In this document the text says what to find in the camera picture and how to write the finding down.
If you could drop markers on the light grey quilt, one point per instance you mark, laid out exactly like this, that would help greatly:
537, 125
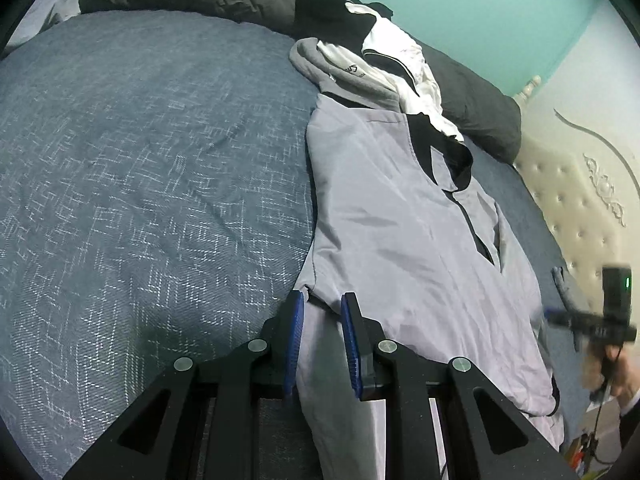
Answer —
40, 15

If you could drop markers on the cream tufted headboard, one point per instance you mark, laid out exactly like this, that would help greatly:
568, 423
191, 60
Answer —
565, 200

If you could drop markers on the blue patterned bedspread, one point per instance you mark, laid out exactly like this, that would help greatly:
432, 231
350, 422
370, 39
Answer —
150, 185

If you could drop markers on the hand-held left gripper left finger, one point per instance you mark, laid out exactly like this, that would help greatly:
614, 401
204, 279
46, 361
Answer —
294, 345

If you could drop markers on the person's right hand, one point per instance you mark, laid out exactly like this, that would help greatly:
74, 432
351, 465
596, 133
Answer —
627, 375

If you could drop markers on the white jacket with black piping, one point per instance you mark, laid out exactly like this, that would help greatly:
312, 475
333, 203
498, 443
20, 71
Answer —
420, 90

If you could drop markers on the lilac jacket with black cuffs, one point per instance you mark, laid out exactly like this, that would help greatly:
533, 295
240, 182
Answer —
400, 240

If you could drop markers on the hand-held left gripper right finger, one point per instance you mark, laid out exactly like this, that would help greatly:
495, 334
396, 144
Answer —
352, 345

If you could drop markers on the black garment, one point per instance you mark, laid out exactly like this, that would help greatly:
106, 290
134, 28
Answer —
325, 10

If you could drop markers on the person's right forearm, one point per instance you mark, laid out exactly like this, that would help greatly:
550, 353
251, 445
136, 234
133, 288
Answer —
630, 417

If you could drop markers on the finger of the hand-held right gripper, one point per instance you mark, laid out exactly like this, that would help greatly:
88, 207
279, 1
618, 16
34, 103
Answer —
559, 317

